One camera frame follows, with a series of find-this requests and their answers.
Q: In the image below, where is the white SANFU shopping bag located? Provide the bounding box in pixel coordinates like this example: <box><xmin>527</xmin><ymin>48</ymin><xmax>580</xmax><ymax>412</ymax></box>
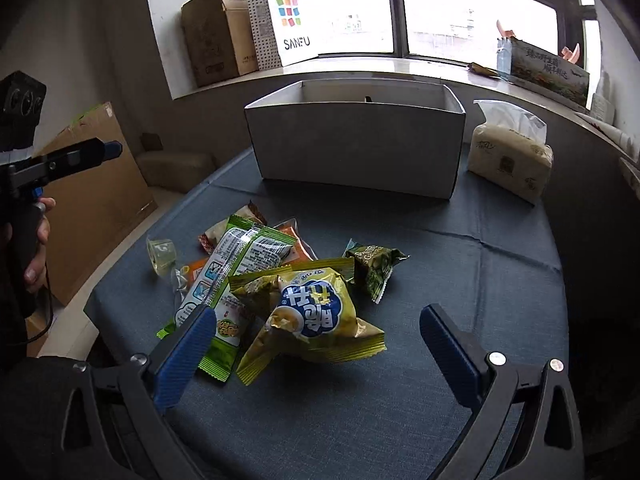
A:
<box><xmin>247</xmin><ymin>0</ymin><xmax>319</xmax><ymax>72</ymax></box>

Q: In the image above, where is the dark green crumpled snack bag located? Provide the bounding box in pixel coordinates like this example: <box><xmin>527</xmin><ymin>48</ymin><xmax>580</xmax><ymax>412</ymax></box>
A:
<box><xmin>343</xmin><ymin>240</ymin><xmax>409</xmax><ymax>304</ymax></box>

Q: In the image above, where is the beige brown-edged snack packet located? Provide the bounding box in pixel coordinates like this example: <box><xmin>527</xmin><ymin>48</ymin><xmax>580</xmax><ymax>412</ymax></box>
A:
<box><xmin>197</xmin><ymin>199</ymin><xmax>269</xmax><ymax>256</ymax></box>

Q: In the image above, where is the white tube on sill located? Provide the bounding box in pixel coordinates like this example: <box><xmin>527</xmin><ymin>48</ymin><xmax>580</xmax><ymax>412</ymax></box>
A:
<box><xmin>577</xmin><ymin>113</ymin><xmax>639</xmax><ymax>162</ymax></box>

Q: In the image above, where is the orange flying cake snack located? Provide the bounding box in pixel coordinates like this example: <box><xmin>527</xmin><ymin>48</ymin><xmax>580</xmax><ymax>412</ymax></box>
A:
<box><xmin>169</xmin><ymin>218</ymin><xmax>318</xmax><ymax>301</ymax></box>

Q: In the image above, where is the white storage box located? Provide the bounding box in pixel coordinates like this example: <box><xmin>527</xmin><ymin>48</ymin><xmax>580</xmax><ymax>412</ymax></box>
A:
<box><xmin>244</xmin><ymin>78</ymin><xmax>465</xmax><ymax>200</ymax></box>

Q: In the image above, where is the yellow chips bag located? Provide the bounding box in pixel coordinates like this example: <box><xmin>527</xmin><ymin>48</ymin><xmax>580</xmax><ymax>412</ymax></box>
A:
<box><xmin>229</xmin><ymin>257</ymin><xmax>386</xmax><ymax>386</ymax></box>

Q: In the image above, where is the green long snack package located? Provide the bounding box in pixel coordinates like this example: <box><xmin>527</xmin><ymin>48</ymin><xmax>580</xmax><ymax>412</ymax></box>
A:
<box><xmin>156</xmin><ymin>213</ymin><xmax>298</xmax><ymax>384</ymax></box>

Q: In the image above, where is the brown cardboard box on sill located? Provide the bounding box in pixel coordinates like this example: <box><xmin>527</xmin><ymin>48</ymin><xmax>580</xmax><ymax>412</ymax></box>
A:
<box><xmin>181</xmin><ymin>0</ymin><xmax>258</xmax><ymax>87</ymax></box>

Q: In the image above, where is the printed tissue box on sill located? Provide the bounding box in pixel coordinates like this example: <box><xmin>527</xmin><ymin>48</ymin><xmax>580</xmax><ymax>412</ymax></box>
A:
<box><xmin>497</xmin><ymin>38</ymin><xmax>590</xmax><ymax>108</ymax></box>

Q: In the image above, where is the blue table cloth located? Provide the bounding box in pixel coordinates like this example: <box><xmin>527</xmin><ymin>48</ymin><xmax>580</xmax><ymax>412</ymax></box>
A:
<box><xmin>86</xmin><ymin>152</ymin><xmax>567</xmax><ymax>479</ymax></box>

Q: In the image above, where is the clear jelly cup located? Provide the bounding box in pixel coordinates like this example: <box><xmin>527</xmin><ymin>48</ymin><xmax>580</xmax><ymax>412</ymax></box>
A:
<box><xmin>145</xmin><ymin>238</ymin><xmax>177</xmax><ymax>278</ymax></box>

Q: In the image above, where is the person's left hand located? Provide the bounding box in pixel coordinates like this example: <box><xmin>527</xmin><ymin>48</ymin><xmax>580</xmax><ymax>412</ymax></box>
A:
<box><xmin>22</xmin><ymin>196</ymin><xmax>58</xmax><ymax>295</ymax></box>

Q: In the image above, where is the beige tissue pack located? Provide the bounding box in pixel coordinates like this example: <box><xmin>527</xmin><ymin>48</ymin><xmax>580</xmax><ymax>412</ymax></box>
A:
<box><xmin>468</xmin><ymin>100</ymin><xmax>553</xmax><ymax>204</ymax></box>

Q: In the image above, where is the flat cardboard sheet on floor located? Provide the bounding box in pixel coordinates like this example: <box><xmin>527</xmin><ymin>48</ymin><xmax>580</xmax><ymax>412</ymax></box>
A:
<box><xmin>37</xmin><ymin>102</ymin><xmax>156</xmax><ymax>306</ymax></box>

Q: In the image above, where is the brown cushion on floor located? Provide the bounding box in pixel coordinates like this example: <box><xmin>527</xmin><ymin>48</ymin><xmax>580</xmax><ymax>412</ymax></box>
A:
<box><xmin>136</xmin><ymin>151</ymin><xmax>216</xmax><ymax>194</ymax></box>

